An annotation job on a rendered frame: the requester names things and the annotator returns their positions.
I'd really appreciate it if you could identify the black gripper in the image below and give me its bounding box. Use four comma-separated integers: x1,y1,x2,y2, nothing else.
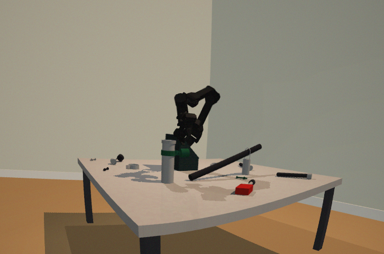
173,111,197,146

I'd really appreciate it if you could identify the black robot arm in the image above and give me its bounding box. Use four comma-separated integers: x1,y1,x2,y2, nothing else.
174,86,220,147

